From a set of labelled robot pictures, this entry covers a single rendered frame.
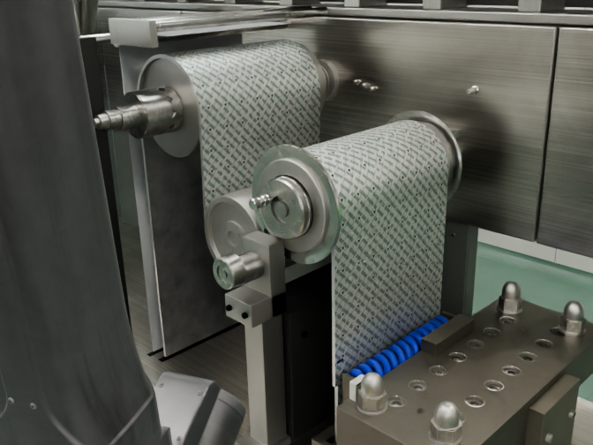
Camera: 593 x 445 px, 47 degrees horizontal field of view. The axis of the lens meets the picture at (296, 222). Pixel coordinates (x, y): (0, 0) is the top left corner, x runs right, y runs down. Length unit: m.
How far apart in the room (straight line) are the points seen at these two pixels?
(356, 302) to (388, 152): 0.19
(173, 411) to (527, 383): 0.56
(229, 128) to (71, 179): 0.69
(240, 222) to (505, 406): 0.40
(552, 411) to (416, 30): 0.56
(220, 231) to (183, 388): 0.53
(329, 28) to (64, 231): 0.93
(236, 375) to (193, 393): 0.70
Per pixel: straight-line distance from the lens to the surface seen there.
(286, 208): 0.80
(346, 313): 0.85
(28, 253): 0.28
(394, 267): 0.90
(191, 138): 0.96
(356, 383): 0.83
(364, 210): 0.82
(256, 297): 0.85
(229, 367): 1.16
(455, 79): 1.04
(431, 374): 0.90
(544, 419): 0.89
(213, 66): 0.97
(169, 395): 0.44
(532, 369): 0.94
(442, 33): 1.04
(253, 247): 0.84
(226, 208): 0.93
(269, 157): 0.83
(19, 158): 0.27
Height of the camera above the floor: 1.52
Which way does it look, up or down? 21 degrees down
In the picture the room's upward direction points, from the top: 1 degrees counter-clockwise
